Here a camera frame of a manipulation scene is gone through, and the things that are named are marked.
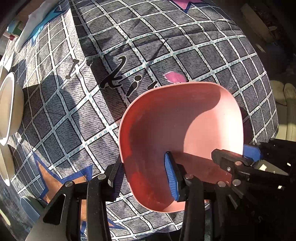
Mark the grey checked star tablecloth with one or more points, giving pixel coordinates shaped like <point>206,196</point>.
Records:
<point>93,60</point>

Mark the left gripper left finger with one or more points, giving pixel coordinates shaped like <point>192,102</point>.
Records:
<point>62,219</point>

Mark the blue round stool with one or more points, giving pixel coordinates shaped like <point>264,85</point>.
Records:
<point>32,207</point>

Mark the white crumpled cloth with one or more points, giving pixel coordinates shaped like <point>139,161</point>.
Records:
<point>35,18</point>

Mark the white paper bowl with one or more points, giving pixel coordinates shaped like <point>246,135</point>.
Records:
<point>12,104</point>
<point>7,167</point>

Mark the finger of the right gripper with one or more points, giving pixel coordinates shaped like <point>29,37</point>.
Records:
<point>252,152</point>
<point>234,165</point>

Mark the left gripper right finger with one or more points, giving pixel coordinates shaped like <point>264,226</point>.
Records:
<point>188,188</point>

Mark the pink square plastic plate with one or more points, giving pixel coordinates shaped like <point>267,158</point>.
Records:
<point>190,120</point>

